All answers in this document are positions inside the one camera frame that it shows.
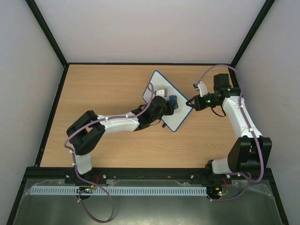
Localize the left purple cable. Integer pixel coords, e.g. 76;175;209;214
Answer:
64;82;155;223

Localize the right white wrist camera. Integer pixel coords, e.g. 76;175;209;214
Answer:
193;81;208;97

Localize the right black frame post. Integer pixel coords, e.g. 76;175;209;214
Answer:
231;0;275;67

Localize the small blue-framed whiteboard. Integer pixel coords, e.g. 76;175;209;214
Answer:
138;70;192;132

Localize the blue whiteboard eraser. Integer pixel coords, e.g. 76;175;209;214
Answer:
169;95;177;105

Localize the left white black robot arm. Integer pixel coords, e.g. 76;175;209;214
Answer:
66;95;178;182

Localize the right controller circuit board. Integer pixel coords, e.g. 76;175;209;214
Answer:
207;187;229;199

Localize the left controller circuit board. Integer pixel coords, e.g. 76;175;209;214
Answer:
76;185;97;194

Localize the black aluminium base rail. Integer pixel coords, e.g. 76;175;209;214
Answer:
24;166;274;186

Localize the left black frame post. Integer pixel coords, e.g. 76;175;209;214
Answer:
25;0;68;68

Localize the light blue slotted cable duct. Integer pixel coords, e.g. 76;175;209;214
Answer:
29;186;207;196

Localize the black frame post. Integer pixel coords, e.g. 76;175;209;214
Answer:
231;0;275;67
25;0;68;68

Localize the controller circuit board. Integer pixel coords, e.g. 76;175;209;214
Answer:
207;187;229;199
76;185;97;194

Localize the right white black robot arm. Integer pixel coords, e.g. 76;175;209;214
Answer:
186;74;272;184

